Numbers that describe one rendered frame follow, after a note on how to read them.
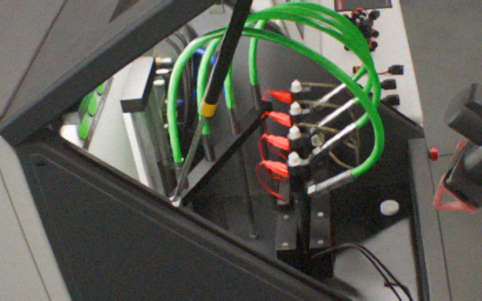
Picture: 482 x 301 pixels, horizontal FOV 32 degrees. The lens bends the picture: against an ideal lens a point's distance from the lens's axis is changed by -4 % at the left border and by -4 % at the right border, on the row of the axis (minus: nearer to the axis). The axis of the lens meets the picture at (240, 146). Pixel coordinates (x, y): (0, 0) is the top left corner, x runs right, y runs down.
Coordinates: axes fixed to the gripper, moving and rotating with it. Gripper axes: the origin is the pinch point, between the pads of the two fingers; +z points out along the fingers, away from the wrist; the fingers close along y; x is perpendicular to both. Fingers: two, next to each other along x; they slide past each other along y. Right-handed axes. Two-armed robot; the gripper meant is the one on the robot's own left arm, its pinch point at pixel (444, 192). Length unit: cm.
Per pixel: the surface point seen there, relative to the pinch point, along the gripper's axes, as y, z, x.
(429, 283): -1.8, 24.2, 13.4
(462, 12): -261, 191, 31
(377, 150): -2.1, 4.7, -11.2
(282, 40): -3.7, 0.1, -32.6
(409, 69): -63, 49, -5
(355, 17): -77, 61, -22
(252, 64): -24, 35, -34
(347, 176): -0.5, 12.5, -11.6
